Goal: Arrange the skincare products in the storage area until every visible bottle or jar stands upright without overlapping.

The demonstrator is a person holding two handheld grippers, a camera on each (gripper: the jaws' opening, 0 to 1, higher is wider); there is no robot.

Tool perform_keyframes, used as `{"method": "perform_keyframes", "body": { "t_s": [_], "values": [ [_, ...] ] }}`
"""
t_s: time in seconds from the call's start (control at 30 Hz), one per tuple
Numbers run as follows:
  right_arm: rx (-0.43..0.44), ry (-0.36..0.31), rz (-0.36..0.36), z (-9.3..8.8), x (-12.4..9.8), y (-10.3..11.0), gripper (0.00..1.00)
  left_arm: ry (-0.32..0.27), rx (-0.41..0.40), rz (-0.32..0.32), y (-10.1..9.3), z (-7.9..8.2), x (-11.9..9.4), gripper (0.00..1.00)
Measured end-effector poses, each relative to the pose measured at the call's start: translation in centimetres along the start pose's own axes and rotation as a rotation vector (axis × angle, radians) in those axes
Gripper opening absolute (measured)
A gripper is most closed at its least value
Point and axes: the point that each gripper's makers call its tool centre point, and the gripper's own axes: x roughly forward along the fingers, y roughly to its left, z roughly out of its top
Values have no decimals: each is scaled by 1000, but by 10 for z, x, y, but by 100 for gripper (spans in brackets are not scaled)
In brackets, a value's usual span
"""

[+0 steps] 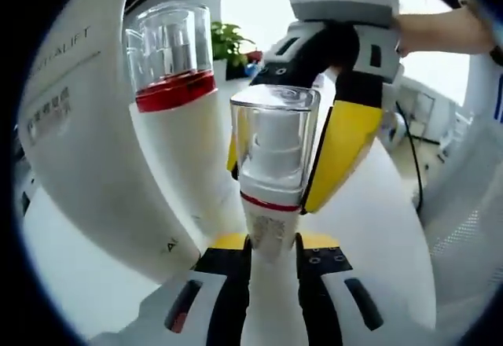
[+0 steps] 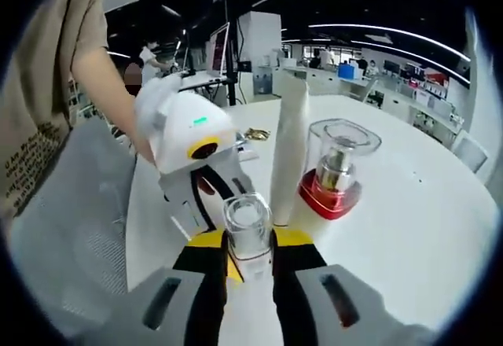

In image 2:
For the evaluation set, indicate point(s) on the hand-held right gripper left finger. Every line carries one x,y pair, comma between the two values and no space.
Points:
196,283

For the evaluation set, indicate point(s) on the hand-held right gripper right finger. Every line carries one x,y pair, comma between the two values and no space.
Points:
291,283

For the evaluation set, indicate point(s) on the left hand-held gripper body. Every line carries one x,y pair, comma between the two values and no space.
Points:
184,126

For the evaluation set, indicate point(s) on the small clear plastic sachet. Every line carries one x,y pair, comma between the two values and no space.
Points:
247,151

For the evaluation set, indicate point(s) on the gold skincare sachet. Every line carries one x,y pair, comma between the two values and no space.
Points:
257,133

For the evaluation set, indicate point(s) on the clear bottle with red band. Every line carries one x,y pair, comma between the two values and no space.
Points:
247,240

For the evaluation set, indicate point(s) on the long white skincare tube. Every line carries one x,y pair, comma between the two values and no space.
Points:
291,145

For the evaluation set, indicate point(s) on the red-base clear skincare jar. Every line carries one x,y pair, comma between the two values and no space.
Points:
334,202

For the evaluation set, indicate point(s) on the blue storage box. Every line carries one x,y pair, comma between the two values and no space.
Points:
347,71

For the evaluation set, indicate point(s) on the white mobile desk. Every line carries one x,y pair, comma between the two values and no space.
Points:
204,80

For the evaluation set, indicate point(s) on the black stand pole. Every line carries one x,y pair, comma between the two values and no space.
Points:
230,67

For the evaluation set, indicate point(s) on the white framed monitor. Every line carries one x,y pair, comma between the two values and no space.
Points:
218,53

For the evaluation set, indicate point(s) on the grey mesh office chair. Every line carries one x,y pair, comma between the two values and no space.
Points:
70,212

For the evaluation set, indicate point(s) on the white workbench cabinets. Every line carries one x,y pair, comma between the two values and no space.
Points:
322,82

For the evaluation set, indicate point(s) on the person in beige shirt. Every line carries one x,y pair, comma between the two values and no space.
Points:
39,86

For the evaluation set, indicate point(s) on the white office chair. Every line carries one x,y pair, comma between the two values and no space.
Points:
469,151

